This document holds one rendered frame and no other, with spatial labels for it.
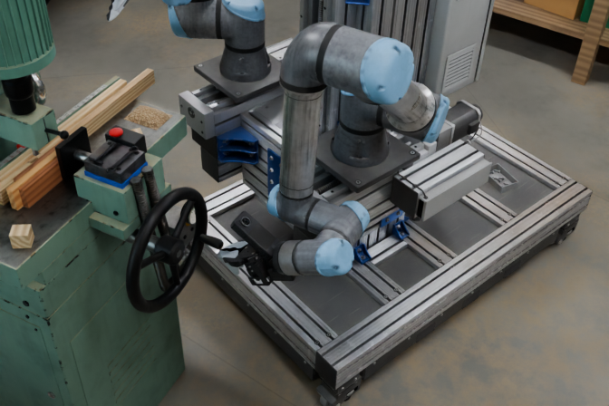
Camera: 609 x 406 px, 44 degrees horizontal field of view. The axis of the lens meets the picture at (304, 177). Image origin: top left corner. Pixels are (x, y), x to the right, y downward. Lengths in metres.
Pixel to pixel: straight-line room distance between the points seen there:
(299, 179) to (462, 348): 1.18
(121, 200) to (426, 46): 1.00
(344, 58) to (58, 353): 0.94
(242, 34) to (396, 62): 0.85
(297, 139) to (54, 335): 0.70
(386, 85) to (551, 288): 1.64
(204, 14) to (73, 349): 0.94
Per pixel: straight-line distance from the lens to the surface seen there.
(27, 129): 1.67
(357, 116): 1.81
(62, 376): 1.89
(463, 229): 2.66
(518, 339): 2.65
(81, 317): 1.83
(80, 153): 1.73
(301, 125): 1.49
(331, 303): 2.35
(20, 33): 1.52
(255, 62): 2.17
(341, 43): 1.36
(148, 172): 1.63
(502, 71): 3.98
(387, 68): 1.33
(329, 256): 1.50
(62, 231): 1.64
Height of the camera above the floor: 1.99
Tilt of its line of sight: 40 degrees down
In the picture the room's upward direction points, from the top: 2 degrees clockwise
